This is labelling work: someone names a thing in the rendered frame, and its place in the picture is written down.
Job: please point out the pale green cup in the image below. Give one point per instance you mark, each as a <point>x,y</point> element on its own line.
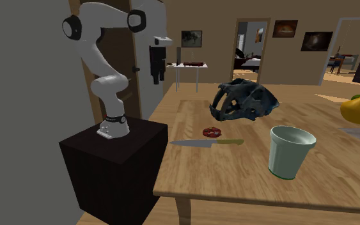
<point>287,152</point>

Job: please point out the dark sabre-tooth skull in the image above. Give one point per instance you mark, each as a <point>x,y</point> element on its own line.
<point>251,99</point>

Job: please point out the brown wooden door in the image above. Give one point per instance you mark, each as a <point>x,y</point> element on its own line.
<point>117,78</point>

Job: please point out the doorway with wooden frame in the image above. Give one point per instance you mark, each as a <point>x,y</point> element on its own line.
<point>250,49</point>

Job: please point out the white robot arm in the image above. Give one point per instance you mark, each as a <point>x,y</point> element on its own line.
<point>89,46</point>

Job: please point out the wooden table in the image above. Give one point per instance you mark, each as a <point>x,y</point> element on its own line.
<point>229,174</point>

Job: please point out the white side table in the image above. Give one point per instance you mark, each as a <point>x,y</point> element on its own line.
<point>187,67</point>

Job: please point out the orange framed wall picture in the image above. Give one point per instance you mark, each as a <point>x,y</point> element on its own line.
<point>284,28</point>

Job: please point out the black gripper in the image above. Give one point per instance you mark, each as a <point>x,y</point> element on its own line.
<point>156,57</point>

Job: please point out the dark nebula wall picture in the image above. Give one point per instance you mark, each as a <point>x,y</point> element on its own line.
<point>316,41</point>

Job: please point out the dark robot stand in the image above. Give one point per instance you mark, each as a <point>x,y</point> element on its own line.
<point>114,174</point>

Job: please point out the dark framed wall picture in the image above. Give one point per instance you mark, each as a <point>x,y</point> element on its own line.
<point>191,38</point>

